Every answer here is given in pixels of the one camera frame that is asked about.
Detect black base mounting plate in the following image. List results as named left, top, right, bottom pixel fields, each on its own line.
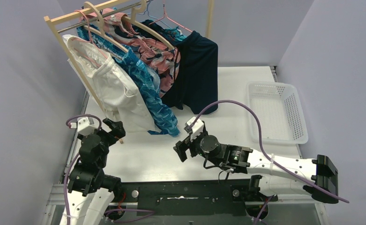
left=122, top=176, right=279, bottom=216

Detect wooden clothes rack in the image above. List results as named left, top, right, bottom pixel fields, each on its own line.
left=44, top=0, right=216, bottom=144

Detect white shorts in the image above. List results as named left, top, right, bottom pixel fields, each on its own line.
left=62, top=34, right=160, bottom=132

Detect wooden hanger front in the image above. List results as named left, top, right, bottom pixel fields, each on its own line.
left=84, top=1, right=128, bottom=53

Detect white plastic basket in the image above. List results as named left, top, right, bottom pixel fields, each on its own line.
left=246, top=81, right=309, bottom=145

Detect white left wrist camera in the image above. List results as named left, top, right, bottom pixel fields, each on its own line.
left=67, top=117, right=99, bottom=136

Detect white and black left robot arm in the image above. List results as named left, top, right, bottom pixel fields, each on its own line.
left=60, top=114, right=126, bottom=225

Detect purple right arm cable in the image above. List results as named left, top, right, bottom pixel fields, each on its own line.
left=187, top=99, right=350, bottom=204

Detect blue shark print shorts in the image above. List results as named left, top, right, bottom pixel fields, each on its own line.
left=77, top=27, right=180, bottom=136

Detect navy blue shorts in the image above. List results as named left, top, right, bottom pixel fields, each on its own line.
left=143, top=19, right=218, bottom=114

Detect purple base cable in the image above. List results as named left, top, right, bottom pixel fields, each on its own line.
left=103, top=202, right=156, bottom=224

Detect pink floral shorts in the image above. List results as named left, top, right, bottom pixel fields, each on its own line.
left=80, top=7, right=181, bottom=98

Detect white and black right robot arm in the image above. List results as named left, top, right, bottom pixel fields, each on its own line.
left=173, top=135, right=339, bottom=204

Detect wooden hanger rear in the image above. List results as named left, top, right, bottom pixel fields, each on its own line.
left=121, top=0, right=174, bottom=50

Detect wooden hanger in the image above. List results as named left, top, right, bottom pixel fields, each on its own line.
left=84, top=1, right=128, bottom=53
left=121, top=0, right=174, bottom=50

